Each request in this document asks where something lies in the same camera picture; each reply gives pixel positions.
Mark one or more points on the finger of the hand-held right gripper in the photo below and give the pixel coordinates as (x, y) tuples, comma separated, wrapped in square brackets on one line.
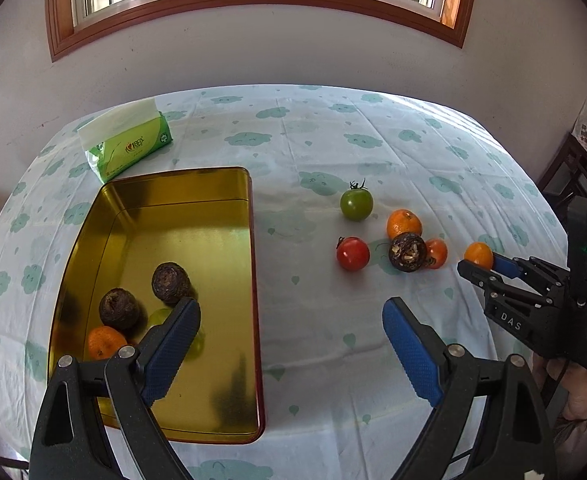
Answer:
[(504, 265), (476, 272)]

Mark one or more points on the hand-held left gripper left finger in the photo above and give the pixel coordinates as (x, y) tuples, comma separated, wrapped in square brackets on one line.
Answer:
[(171, 350)]

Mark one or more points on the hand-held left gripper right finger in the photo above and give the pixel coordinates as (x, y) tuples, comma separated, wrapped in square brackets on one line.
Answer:
[(413, 355)]

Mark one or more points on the smooth orange tomato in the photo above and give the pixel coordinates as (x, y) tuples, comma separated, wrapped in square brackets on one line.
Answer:
[(478, 255)]

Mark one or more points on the large green tomato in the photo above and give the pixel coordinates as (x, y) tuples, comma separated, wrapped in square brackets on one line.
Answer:
[(161, 317)]

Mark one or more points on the orange-red tomato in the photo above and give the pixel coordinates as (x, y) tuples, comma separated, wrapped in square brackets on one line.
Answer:
[(438, 253)]

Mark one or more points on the dark brown wrinkled fruit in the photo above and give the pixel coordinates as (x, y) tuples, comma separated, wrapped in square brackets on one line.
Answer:
[(407, 252), (172, 282), (119, 307)]

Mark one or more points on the orange mandarin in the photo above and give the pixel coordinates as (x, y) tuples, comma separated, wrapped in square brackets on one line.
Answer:
[(404, 222), (104, 342)]

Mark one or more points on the red and gold tin box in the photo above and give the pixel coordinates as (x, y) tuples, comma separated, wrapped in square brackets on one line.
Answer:
[(198, 260)]

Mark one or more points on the red tomato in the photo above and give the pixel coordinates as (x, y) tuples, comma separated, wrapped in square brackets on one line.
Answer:
[(353, 253)]

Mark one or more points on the small green tomato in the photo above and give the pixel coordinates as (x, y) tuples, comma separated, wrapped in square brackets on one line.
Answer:
[(357, 204)]

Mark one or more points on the person's right hand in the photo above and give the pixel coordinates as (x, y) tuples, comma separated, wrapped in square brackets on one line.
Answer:
[(583, 390)]

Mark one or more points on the dark wooden chair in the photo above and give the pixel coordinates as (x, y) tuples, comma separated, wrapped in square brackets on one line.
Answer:
[(566, 175)]

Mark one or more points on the white cloud print tablecloth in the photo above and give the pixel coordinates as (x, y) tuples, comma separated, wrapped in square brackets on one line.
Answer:
[(348, 135)]

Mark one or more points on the green tissue pack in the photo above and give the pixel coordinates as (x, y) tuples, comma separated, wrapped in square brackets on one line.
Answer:
[(133, 147)]

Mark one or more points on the wooden framed window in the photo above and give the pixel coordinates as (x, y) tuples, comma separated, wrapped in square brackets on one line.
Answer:
[(253, 7)]

